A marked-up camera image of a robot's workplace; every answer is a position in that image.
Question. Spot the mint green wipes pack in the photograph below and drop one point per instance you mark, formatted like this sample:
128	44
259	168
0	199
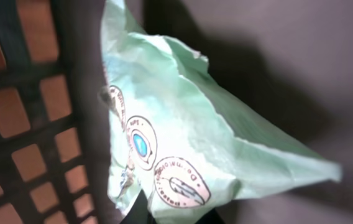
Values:
179	138

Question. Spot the grey plastic shopping basket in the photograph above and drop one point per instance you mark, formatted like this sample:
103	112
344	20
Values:
290	61

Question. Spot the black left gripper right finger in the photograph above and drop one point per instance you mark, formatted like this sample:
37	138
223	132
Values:
211	217

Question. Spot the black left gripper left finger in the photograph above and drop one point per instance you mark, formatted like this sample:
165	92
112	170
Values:
139	213

